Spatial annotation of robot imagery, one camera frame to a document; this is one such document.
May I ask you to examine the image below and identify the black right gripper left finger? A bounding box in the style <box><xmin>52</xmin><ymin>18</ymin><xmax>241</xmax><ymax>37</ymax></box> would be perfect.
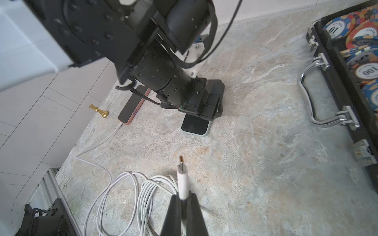
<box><xmin>160</xmin><ymin>195</ymin><xmax>182</xmax><ymax>236</ymax></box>

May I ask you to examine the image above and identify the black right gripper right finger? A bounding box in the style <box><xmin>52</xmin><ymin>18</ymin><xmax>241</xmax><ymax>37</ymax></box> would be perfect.
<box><xmin>187</xmin><ymin>191</ymin><xmax>209</xmax><ymax>236</ymax></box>

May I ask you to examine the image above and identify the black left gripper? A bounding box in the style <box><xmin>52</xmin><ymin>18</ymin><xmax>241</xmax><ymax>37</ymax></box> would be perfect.
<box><xmin>160</xmin><ymin>78</ymin><xmax>225</xmax><ymax>121</ymax></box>

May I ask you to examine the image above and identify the green case phone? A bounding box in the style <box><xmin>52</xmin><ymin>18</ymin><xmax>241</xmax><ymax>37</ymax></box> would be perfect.
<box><xmin>181</xmin><ymin>115</ymin><xmax>212</xmax><ymax>137</ymax></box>

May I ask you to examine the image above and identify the white charging cable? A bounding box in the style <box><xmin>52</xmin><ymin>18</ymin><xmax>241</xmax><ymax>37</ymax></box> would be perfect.
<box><xmin>75</xmin><ymin>122</ymin><xmax>190</xmax><ymax>236</ymax></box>

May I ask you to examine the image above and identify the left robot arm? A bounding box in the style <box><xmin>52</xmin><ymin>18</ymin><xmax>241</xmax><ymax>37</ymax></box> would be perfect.
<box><xmin>1</xmin><ymin>0</ymin><xmax>225</xmax><ymax>121</ymax></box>

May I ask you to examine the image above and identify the gold chess pawn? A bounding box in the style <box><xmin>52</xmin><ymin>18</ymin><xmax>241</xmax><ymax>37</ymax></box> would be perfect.
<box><xmin>89</xmin><ymin>104</ymin><xmax>109</xmax><ymax>118</ymax></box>

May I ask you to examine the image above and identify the black poker chip case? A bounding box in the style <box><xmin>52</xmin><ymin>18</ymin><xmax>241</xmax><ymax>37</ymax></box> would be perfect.
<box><xmin>298</xmin><ymin>1</ymin><xmax>378</xmax><ymax>189</ymax></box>

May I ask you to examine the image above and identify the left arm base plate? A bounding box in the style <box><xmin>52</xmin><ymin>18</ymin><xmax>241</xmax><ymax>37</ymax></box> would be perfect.
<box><xmin>16</xmin><ymin>199</ymin><xmax>77</xmax><ymax>236</ymax></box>

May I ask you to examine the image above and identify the aluminium front rail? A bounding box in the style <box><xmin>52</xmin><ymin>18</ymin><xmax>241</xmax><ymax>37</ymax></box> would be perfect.
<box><xmin>26</xmin><ymin>168</ymin><xmax>83</xmax><ymax>236</ymax></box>

